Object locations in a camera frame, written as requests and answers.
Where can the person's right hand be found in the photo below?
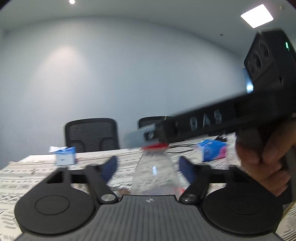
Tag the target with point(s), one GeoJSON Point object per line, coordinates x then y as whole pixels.
{"type": "Point", "coordinates": [265, 165]}

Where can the red bottle cap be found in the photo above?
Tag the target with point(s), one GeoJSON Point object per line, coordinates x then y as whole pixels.
{"type": "Point", "coordinates": [156, 147]}

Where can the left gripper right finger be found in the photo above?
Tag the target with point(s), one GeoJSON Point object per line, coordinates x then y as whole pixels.
{"type": "Point", "coordinates": [198, 177]}

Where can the clear plastic bottle red label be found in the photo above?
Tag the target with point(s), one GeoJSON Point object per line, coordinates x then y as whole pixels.
{"type": "Point", "coordinates": [155, 175]}

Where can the blue tissue box far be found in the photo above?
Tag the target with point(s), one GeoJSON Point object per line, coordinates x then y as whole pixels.
{"type": "Point", "coordinates": [65, 156]}

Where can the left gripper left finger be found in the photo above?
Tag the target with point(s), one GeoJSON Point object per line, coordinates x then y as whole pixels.
{"type": "Point", "coordinates": [97, 177]}

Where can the black mesh office chair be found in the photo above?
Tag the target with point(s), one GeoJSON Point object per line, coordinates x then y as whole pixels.
{"type": "Point", "coordinates": [146, 121]}
{"type": "Point", "coordinates": [92, 135]}

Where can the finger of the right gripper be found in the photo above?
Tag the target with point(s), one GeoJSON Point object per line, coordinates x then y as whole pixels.
{"type": "Point", "coordinates": [140, 138]}

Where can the blue pink tissue pack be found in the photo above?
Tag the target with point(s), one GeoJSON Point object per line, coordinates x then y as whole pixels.
{"type": "Point", "coordinates": [210, 150]}

